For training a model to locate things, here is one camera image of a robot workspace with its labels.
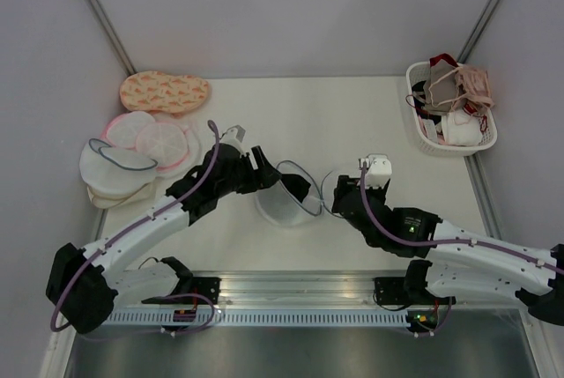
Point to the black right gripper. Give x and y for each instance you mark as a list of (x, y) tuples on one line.
[(344, 183)]

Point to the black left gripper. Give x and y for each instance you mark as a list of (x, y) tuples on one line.
[(265, 175)]

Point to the black bra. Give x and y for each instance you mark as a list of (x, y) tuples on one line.
[(296, 185)]

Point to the white mesh blue-trimmed laundry bag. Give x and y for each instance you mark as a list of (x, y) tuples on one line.
[(279, 208)]

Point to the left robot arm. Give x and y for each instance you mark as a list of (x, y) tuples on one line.
[(82, 282)]

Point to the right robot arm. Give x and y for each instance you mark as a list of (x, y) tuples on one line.
[(447, 262)]

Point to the pink-trimmed white mesh laundry bag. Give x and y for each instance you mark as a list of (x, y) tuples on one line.
[(172, 143)]

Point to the beige cloth bag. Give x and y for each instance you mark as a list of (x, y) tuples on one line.
[(107, 195)]

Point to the orange carrot print laundry bag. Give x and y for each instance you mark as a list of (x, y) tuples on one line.
[(156, 91)]

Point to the pile of bras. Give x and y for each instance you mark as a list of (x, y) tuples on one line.
[(454, 96)]

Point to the white plastic basket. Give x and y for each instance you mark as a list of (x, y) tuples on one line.
[(449, 109)]

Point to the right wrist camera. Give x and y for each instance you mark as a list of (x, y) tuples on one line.
[(378, 170)]

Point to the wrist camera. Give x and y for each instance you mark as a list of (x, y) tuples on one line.
[(234, 133), (378, 170)]

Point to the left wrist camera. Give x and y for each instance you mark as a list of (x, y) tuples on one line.
[(234, 133)]

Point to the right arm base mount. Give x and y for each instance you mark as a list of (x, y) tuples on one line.
[(389, 293)]

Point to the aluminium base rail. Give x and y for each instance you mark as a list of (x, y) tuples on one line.
[(291, 285)]

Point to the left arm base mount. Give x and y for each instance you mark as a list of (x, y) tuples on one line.
[(191, 292)]

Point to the white slotted cable duct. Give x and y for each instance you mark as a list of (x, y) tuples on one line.
[(259, 317)]

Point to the right aluminium corner post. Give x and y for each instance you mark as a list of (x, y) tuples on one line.
[(478, 29)]

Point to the aluminium corner post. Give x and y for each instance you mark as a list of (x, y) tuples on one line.
[(478, 29), (115, 43)]

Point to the left aluminium corner post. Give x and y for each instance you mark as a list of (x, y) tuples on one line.
[(115, 43)]

